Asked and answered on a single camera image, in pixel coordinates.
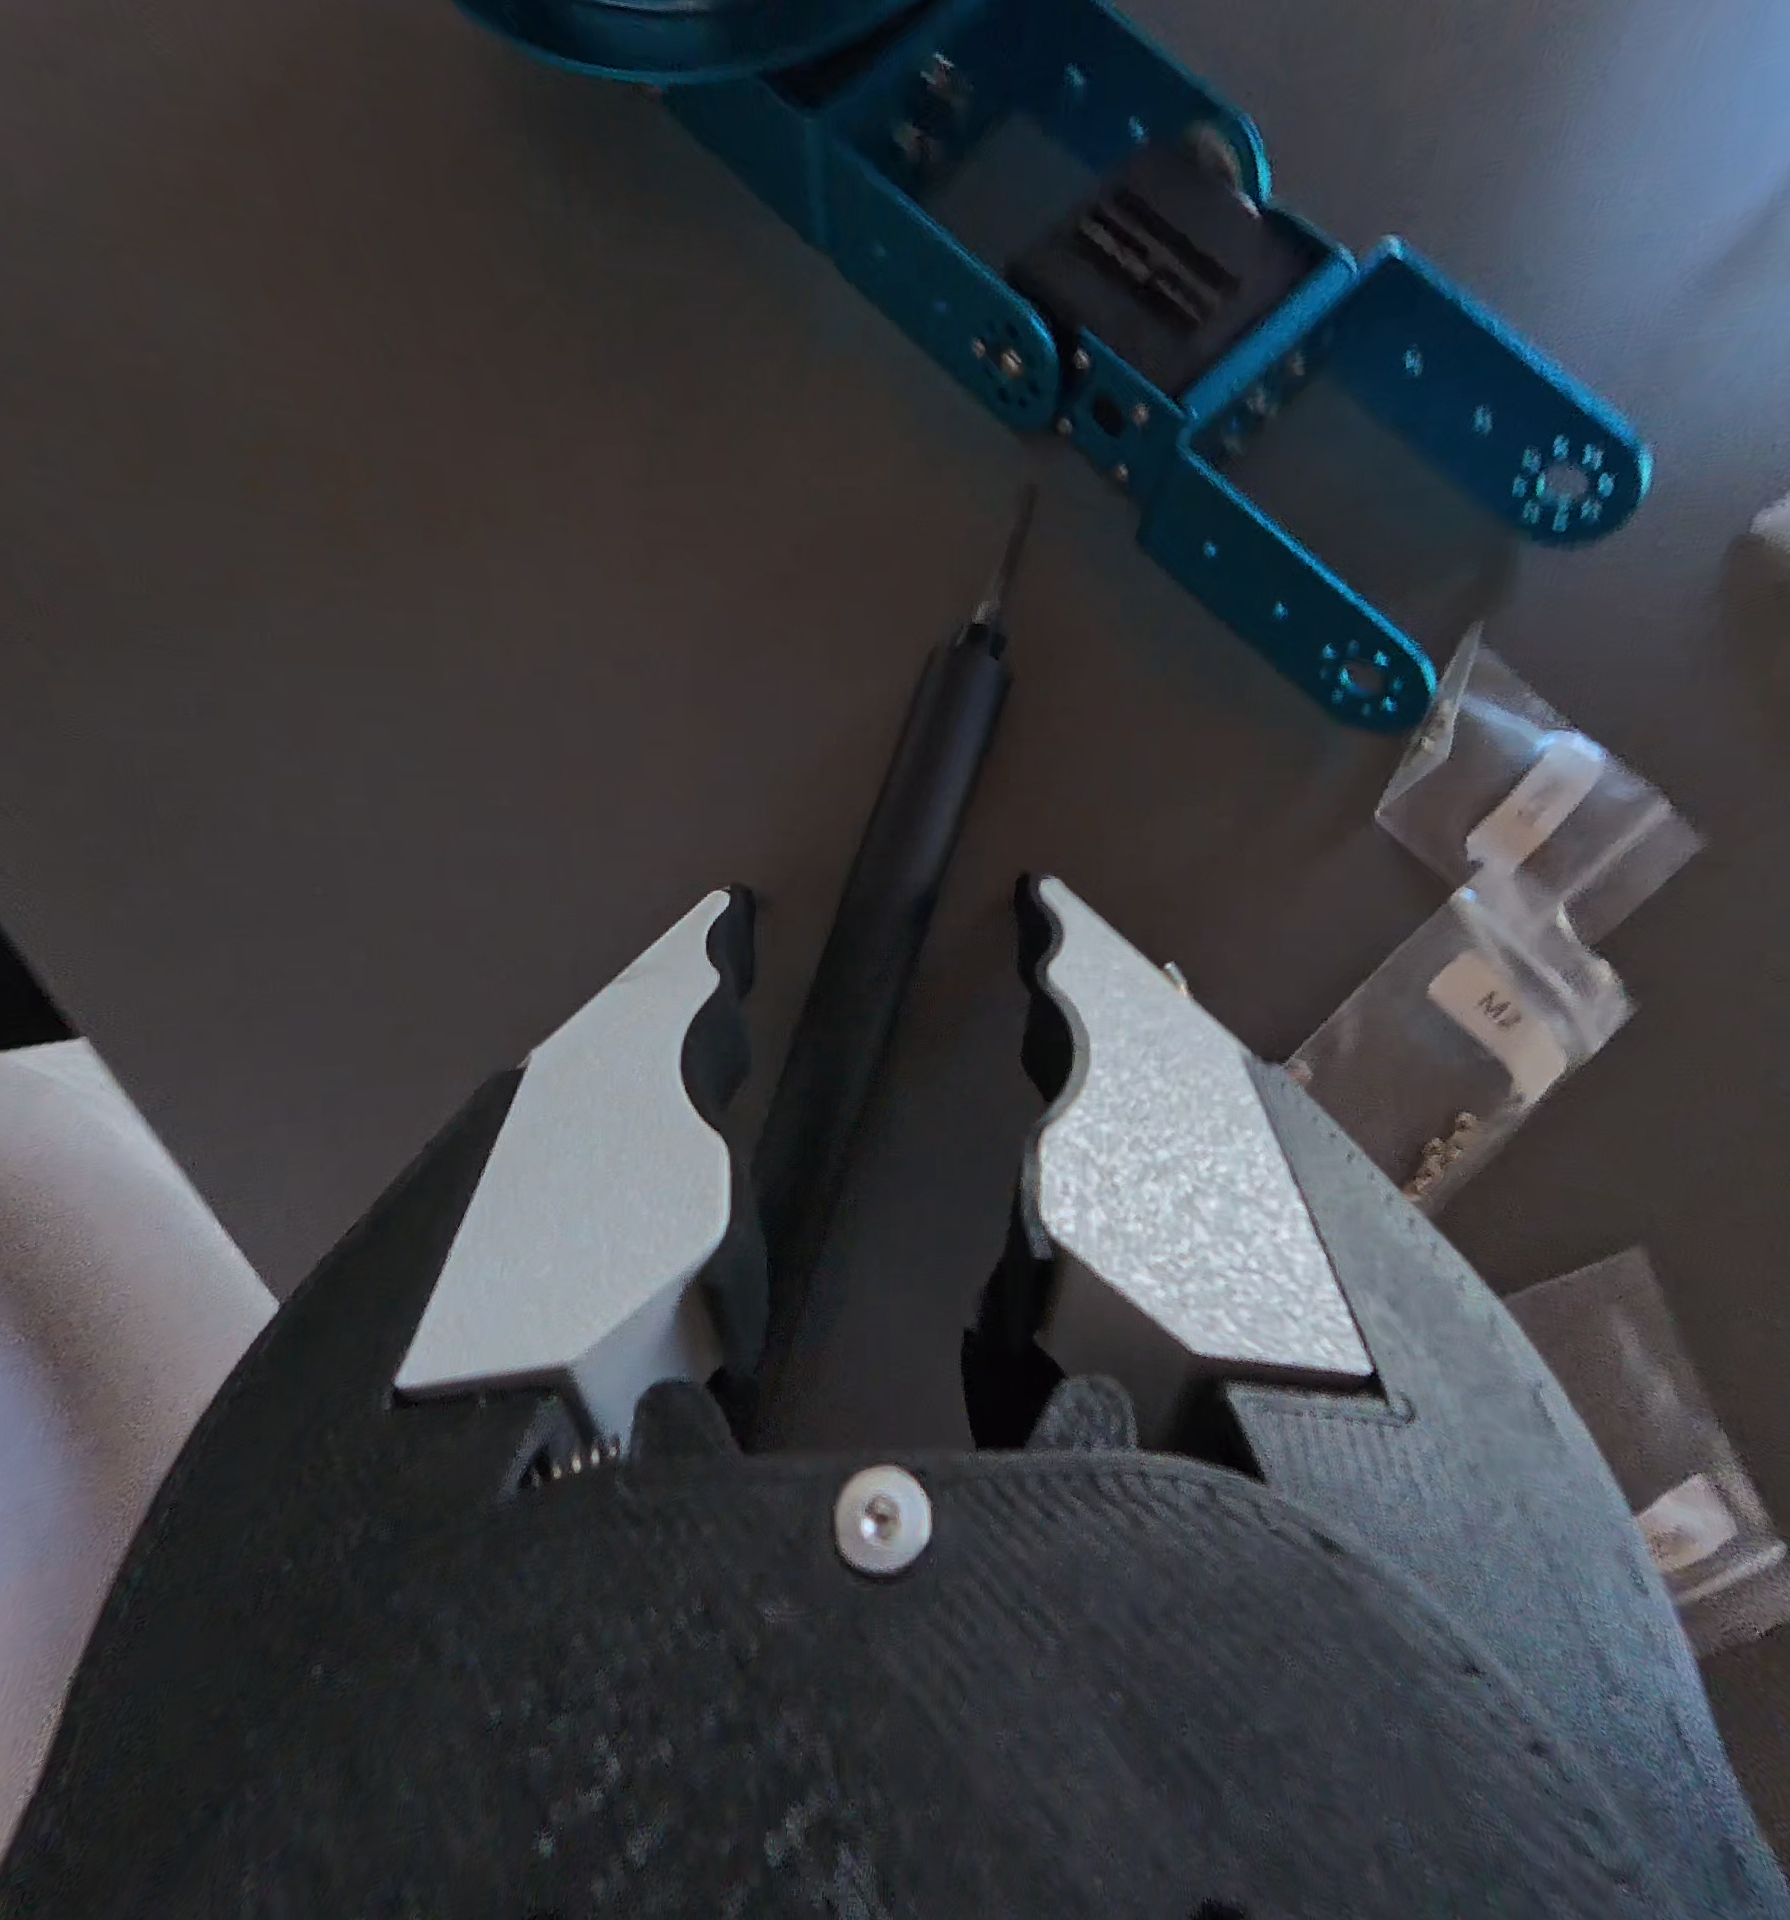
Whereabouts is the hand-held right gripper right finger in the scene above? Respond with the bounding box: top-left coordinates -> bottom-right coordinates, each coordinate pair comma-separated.
964,874 -> 1378,1448

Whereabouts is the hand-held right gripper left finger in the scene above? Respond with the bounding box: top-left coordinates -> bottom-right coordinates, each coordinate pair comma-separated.
390,884 -> 775,1446

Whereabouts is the black electric screwdriver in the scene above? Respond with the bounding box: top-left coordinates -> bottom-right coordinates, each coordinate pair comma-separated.
743,482 -> 1044,1434

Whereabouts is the blue toy robot arm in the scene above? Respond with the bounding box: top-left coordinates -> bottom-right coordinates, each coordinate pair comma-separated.
453,0 -> 1659,738

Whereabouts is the dark grey desk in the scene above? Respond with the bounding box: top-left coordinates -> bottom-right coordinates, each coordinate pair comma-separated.
0,0 -> 1790,1920

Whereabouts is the small clear screw bag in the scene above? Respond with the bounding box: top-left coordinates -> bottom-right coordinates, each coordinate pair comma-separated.
1374,618 -> 1701,936
1506,1250 -> 1790,1654
1286,884 -> 1637,1205

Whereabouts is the person's white shirt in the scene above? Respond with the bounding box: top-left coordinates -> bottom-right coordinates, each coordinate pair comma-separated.
0,1036 -> 285,1914

